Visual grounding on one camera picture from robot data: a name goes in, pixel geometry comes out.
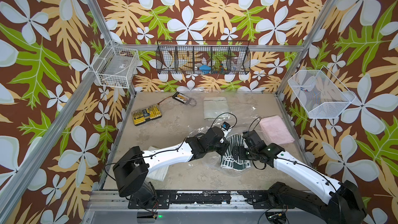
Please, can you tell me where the white folded towel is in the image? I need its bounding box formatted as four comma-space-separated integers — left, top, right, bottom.
146, 145, 170, 182

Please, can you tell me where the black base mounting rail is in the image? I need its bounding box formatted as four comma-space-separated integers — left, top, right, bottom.
126, 190, 286, 211

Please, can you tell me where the black wire basket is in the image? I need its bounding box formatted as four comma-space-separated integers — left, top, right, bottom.
154, 40, 251, 75

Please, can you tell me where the yellow screwdriver bit case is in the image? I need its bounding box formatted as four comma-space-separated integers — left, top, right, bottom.
132, 104, 162, 126

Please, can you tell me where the green white striped towel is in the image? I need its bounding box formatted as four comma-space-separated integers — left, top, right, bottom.
220, 134, 251, 172

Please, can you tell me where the pink folded towel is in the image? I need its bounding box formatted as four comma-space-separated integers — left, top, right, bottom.
260, 115, 294, 145

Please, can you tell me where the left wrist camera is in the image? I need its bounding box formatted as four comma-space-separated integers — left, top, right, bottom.
221, 122, 231, 131

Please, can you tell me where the black battery holder with wires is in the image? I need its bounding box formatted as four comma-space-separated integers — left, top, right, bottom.
172, 92, 197, 106

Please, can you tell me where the clear plastic vacuum bag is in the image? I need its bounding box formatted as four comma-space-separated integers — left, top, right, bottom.
184, 94, 263, 176

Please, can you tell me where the white wire basket left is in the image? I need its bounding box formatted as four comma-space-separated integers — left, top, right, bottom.
93, 41, 140, 89

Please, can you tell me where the white mesh basket right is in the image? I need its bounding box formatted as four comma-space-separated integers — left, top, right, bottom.
288, 66, 356, 119

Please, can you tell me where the pale green folded towel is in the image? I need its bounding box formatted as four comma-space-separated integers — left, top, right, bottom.
203, 97, 229, 120

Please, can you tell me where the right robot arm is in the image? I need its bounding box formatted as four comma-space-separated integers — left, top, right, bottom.
232, 130, 368, 224

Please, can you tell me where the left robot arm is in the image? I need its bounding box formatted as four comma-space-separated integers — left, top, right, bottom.
113, 124, 231, 206

